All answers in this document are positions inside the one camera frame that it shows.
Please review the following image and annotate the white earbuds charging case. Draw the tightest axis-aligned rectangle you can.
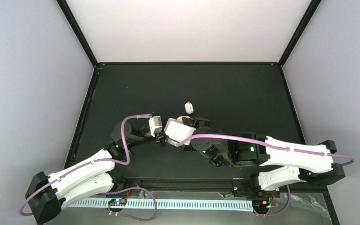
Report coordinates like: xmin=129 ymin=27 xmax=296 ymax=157
xmin=184 ymin=102 xmax=194 ymax=114

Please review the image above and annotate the beige small earbuds case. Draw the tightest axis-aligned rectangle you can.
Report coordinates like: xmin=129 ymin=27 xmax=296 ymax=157
xmin=177 ymin=116 xmax=191 ymax=122

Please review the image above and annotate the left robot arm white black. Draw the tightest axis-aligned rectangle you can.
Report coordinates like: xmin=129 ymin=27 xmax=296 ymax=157
xmin=19 ymin=114 xmax=163 ymax=224

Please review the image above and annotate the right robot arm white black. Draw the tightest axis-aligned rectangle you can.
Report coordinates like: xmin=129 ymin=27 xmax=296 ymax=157
xmin=182 ymin=133 xmax=345 ymax=196

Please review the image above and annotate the right circuit board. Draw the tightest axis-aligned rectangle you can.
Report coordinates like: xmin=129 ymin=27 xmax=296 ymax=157
xmin=252 ymin=201 xmax=278 ymax=209

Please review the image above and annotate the circuit board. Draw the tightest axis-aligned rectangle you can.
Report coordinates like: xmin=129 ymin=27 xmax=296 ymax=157
xmin=108 ymin=198 xmax=127 ymax=207
xmin=252 ymin=201 xmax=278 ymax=209

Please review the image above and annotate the left circuit board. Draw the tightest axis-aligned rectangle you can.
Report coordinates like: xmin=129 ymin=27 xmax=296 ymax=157
xmin=108 ymin=198 xmax=127 ymax=207

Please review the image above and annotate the clear plastic sheet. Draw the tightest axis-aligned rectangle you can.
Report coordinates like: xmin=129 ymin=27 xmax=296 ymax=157
xmin=213 ymin=192 xmax=333 ymax=225

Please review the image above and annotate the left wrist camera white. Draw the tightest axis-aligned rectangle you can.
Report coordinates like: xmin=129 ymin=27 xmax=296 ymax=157
xmin=149 ymin=116 xmax=163 ymax=137

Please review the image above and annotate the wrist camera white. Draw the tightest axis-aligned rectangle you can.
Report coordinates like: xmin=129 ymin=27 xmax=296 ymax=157
xmin=149 ymin=116 xmax=163 ymax=137
xmin=164 ymin=118 xmax=196 ymax=146

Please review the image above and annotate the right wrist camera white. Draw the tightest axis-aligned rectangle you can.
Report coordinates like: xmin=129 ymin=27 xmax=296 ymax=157
xmin=164 ymin=118 xmax=196 ymax=146

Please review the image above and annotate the black front aluminium rail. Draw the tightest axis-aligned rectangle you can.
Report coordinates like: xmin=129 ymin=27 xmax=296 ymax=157
xmin=50 ymin=176 xmax=327 ymax=199

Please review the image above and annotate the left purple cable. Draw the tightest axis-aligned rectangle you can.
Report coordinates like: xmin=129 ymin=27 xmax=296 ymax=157
xmin=19 ymin=113 xmax=153 ymax=217

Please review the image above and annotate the light blue slotted cable duct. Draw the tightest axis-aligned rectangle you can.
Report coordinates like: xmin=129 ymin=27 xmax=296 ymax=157
xmin=69 ymin=198 xmax=253 ymax=212

